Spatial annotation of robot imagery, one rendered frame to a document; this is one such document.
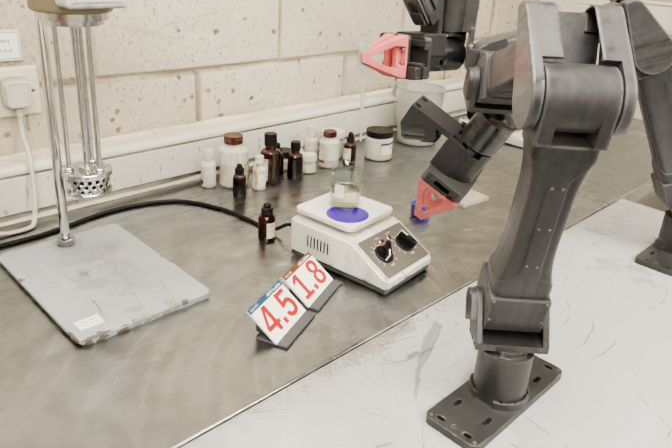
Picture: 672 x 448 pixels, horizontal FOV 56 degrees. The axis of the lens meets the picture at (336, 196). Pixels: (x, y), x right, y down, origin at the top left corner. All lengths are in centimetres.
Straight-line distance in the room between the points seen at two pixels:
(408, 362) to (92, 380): 38
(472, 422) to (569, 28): 43
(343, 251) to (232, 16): 64
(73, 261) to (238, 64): 61
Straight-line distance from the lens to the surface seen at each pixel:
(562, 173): 62
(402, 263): 99
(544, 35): 61
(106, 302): 94
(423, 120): 90
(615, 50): 62
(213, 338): 86
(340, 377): 80
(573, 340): 95
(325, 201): 105
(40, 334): 92
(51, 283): 101
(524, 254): 68
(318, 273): 97
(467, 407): 77
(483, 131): 87
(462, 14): 108
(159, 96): 134
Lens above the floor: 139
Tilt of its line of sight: 22 degrees down
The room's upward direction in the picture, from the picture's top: 4 degrees clockwise
